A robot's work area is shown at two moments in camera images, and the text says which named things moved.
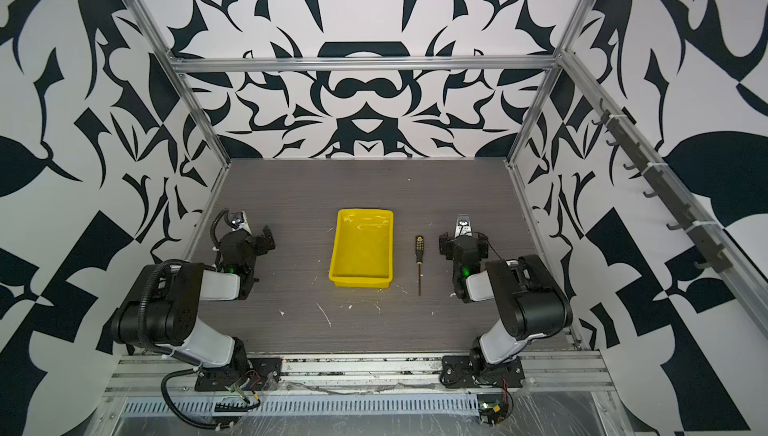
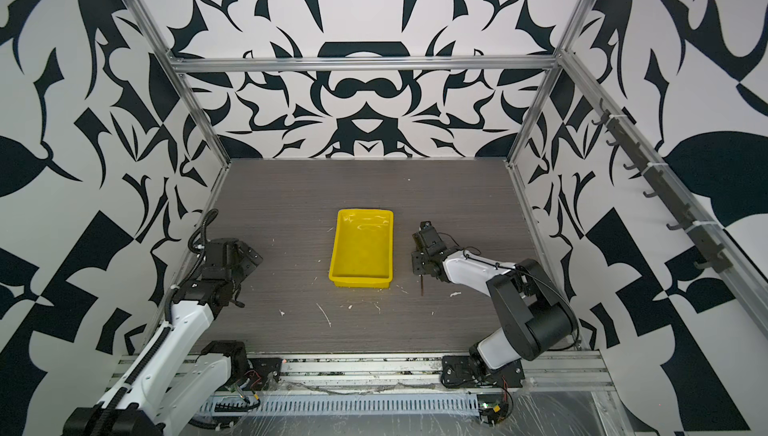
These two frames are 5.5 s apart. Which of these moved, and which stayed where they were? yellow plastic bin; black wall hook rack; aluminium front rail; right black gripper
Moved: right black gripper
Stayed: aluminium front rail; black wall hook rack; yellow plastic bin
